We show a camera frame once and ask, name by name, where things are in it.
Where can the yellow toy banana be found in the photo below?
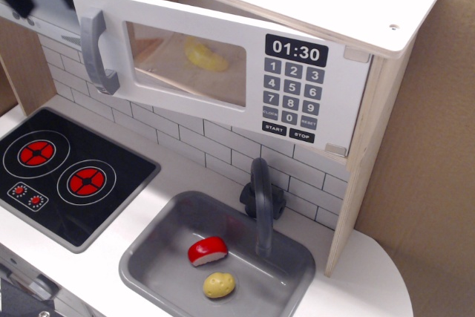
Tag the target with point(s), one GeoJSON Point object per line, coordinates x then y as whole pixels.
{"type": "Point", "coordinates": [201, 56]}

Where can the white toy microwave door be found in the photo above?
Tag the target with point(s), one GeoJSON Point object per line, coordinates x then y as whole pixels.
{"type": "Point", "coordinates": [247, 73]}

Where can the grey toy faucet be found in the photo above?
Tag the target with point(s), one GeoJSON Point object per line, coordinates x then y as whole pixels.
{"type": "Point", "coordinates": [263, 203]}

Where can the grey toy sink basin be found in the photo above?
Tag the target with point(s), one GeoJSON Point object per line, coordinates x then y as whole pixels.
{"type": "Point", "coordinates": [157, 267]}

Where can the yellow toy potato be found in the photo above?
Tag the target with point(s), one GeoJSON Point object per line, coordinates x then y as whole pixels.
{"type": "Point", "coordinates": [218, 285]}

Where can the white wooden microwave cabinet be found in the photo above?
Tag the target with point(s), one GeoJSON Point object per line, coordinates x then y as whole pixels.
{"type": "Point", "coordinates": [385, 28]}

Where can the silver oven front handle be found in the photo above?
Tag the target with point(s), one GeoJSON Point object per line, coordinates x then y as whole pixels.
{"type": "Point", "coordinates": [33, 283]}

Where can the black toy stovetop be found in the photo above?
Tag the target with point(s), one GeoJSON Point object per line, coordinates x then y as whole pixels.
{"type": "Point", "coordinates": [67, 181]}

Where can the red toy cheese wedge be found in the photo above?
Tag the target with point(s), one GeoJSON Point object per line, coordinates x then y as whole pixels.
{"type": "Point", "coordinates": [207, 250]}

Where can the brown cardboard panel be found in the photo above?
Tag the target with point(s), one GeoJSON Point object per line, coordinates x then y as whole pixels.
{"type": "Point", "coordinates": [419, 204]}

